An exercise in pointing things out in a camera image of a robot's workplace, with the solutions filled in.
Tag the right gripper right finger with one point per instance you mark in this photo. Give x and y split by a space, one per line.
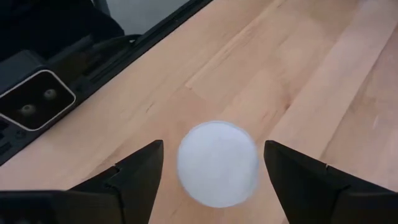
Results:
326 202

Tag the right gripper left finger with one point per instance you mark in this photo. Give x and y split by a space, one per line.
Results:
93 202

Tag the silver-rimmed table-level camera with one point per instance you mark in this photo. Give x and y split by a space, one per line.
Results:
37 99

